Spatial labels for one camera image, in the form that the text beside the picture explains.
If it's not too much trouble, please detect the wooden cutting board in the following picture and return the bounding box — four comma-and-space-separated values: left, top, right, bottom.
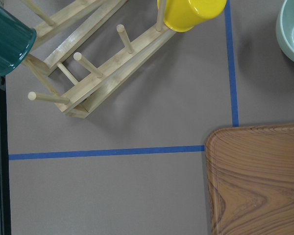
205, 123, 294, 235

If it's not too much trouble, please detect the green bowl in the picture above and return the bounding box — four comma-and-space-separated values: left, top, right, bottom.
275, 0, 294, 62

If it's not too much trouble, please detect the dark green cup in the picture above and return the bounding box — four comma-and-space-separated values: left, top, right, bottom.
0, 6, 37, 76

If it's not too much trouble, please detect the yellow cup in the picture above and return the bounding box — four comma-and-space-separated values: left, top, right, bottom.
163, 0, 227, 32

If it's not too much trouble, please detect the wooden cup rack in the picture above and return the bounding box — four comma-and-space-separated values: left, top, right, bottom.
24, 0, 174, 118

